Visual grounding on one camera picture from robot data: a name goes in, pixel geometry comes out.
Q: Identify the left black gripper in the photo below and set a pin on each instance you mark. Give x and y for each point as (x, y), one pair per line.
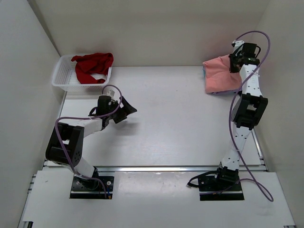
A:
(121, 113)

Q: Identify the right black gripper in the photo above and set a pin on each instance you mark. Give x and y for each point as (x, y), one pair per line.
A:
(234, 62)

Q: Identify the pink t shirt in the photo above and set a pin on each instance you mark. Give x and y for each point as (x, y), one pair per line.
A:
(218, 77)

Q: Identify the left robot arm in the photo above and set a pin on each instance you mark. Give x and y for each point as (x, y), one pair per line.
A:
(65, 146)

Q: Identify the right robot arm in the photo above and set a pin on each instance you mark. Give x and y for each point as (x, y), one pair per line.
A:
(246, 112)

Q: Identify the folded purple t shirt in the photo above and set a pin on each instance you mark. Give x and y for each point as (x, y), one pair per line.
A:
(227, 92)

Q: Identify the red t shirt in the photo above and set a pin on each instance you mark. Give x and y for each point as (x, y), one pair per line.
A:
(97, 63)

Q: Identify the white plastic basket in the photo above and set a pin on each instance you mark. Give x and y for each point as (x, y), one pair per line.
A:
(64, 77)

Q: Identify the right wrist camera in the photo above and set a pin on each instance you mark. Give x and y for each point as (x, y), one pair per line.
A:
(237, 43)

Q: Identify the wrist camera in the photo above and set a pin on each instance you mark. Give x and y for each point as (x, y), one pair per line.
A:
(237, 43)
(110, 93)

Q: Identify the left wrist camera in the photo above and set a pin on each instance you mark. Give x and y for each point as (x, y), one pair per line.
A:
(110, 93)

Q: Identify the aluminium rail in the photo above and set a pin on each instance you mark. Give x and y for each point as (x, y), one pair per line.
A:
(156, 168)

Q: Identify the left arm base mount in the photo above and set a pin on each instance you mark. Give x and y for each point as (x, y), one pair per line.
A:
(93, 189)

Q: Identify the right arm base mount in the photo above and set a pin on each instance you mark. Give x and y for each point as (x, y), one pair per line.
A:
(219, 185)

